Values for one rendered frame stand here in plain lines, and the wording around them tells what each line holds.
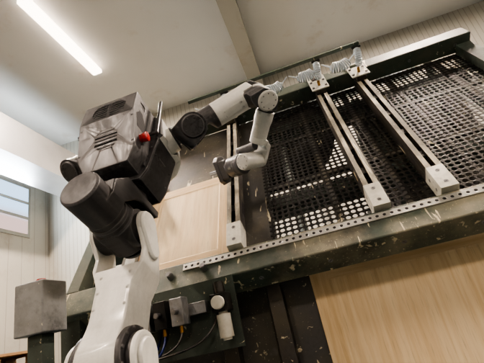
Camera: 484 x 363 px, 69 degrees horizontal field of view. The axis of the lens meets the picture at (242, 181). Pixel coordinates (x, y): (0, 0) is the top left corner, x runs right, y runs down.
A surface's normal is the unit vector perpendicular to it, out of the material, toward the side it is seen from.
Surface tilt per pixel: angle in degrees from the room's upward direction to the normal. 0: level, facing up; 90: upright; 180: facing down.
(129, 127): 82
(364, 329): 90
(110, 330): 50
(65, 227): 90
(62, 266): 90
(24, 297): 90
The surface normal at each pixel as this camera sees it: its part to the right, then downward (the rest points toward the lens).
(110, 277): -0.33, -0.67
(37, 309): -0.26, -0.32
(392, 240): 0.04, 0.59
